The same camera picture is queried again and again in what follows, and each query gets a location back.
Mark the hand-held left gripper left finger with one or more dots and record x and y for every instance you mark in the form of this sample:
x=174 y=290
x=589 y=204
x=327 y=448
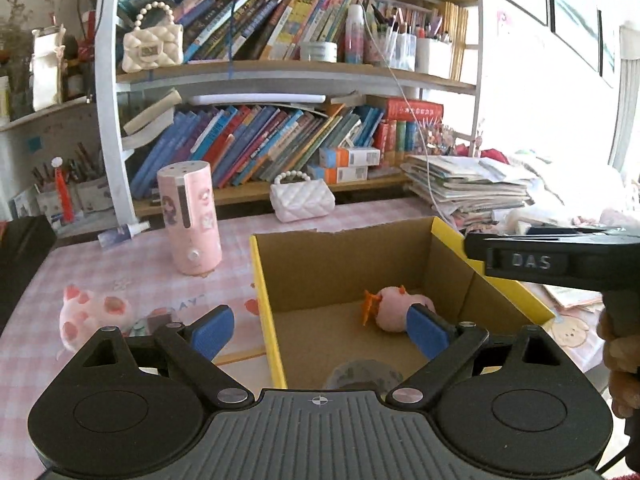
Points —
x=216 y=332

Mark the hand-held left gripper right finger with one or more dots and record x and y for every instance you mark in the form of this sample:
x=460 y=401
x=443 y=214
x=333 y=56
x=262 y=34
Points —
x=425 y=334

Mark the pink plush toy orange trim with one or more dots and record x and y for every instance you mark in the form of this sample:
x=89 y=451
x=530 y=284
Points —
x=392 y=310

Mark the yellow cardboard box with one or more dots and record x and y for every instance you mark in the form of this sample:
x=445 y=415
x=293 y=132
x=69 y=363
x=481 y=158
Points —
x=320 y=275

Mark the person's right hand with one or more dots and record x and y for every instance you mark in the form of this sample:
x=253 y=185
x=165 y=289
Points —
x=622 y=370

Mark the pink notebook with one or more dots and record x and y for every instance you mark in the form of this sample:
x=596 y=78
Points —
x=575 y=297

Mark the small green packet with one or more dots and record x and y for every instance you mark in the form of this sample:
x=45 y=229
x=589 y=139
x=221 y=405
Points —
x=147 y=322

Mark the clear tape roll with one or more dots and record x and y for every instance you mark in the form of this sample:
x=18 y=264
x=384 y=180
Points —
x=362 y=372

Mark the pink checked tablecloth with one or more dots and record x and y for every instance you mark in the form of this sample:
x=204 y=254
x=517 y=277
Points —
x=125 y=270

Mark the pink cylinder humidifier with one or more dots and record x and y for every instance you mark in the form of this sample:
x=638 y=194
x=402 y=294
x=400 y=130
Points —
x=190 y=220

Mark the pink paw plush toy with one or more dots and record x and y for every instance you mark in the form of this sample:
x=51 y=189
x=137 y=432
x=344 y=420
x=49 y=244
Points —
x=95 y=315

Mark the small spray bottle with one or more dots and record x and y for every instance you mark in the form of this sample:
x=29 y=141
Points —
x=120 y=234

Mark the stack of papers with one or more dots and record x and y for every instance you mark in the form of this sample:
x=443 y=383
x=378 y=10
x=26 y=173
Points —
x=465 y=185

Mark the white quilted handbag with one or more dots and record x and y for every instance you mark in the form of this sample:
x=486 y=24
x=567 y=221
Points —
x=302 y=200

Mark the orange and white carton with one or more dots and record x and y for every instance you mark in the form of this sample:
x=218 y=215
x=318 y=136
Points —
x=340 y=174
x=352 y=156

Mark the long row of leaning books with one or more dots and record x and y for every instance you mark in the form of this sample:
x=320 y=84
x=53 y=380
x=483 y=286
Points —
x=260 y=145

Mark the cup of coloured pencils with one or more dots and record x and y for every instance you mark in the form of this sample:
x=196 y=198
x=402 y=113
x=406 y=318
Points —
x=436 y=140

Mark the desk organizer with pens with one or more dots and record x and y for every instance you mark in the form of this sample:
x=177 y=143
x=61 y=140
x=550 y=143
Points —
x=75 y=197

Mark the black case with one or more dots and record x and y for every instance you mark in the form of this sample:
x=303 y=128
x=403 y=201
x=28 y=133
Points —
x=22 y=260

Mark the red and white marker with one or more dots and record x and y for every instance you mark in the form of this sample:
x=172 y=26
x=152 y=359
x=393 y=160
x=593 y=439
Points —
x=64 y=190

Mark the red boxed dictionary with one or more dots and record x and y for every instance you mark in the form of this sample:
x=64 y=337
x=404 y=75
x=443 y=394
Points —
x=412 y=109

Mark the white leaning book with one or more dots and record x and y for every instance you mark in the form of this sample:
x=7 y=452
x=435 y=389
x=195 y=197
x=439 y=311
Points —
x=152 y=115

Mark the white bookshelf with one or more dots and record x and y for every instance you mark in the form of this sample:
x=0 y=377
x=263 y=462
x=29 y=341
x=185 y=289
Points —
x=107 y=125

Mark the white pen holder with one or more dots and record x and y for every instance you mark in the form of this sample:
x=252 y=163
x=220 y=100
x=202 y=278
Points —
x=434 y=57

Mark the clear pen holder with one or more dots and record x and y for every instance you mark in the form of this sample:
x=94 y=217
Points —
x=400 y=50

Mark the cream quilted handbag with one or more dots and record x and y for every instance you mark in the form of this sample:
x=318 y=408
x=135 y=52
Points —
x=152 y=45

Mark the white round jar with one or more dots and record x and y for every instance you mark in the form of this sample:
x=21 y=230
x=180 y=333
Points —
x=318 y=51

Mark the pink spray can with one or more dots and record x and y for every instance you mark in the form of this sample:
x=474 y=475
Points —
x=355 y=35

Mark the white paper carton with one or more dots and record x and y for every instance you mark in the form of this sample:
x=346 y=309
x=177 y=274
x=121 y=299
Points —
x=47 y=70

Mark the short row of leaning books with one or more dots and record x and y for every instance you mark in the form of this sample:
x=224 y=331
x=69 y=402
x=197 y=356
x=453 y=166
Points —
x=260 y=20

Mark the small framed wall picture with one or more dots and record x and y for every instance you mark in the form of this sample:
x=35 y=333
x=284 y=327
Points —
x=607 y=45

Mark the large framed wall picture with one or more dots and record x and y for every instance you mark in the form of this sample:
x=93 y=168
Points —
x=575 y=5

